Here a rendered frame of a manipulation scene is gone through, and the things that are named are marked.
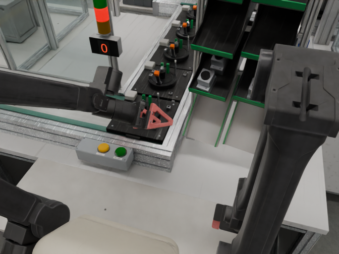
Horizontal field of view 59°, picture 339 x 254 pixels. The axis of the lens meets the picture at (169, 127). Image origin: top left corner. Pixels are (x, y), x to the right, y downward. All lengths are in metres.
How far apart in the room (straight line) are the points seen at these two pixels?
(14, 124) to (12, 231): 0.80
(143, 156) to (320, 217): 0.67
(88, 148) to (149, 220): 0.36
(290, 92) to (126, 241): 0.33
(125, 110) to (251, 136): 0.52
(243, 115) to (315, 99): 0.79
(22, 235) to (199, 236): 0.58
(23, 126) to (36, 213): 0.80
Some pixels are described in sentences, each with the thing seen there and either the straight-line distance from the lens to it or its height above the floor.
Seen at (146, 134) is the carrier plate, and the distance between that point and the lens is 1.18.
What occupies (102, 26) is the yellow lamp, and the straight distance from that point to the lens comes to 1.23.
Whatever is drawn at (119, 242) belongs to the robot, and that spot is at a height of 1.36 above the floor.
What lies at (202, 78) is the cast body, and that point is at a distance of 0.97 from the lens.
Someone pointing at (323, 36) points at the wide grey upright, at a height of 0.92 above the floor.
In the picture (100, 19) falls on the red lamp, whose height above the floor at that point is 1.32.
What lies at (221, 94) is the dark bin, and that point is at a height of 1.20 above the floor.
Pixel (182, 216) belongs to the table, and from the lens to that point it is 1.09.
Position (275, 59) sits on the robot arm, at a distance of 0.39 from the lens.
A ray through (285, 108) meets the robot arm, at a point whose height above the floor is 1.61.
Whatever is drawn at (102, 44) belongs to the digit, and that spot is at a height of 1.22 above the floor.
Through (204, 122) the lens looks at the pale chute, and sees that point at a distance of 1.13.
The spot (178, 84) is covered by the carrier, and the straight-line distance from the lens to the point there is 1.43.
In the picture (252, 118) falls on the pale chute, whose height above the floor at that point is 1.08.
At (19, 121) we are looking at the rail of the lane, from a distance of 1.40.
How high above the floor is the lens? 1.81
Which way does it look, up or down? 44 degrees down
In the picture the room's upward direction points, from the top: straight up
